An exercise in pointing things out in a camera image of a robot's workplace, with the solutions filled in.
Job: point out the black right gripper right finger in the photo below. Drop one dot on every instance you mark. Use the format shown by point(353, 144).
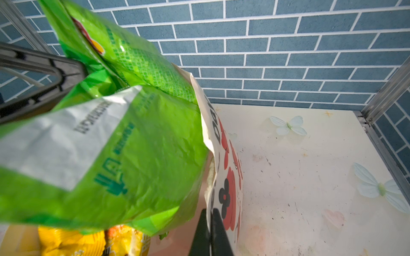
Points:
point(219, 243)

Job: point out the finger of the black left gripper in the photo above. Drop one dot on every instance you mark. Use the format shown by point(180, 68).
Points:
point(33, 82)

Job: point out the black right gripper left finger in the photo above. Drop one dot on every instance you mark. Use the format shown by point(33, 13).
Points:
point(201, 243)

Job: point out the red white paper bag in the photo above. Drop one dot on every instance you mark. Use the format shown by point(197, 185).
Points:
point(225, 180)

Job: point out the yellow corn chips packet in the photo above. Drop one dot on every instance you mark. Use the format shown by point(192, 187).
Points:
point(119, 240)

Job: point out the green Lays chips packet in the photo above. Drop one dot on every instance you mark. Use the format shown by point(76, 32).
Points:
point(122, 147)

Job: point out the aluminium corner frame post left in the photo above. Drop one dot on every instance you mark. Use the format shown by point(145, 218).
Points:
point(21, 24)

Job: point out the aluminium corner frame post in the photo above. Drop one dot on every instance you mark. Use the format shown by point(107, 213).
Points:
point(386, 120)
point(21, 24)

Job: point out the aluminium corner frame post right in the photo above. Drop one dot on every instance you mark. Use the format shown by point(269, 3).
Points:
point(386, 120)

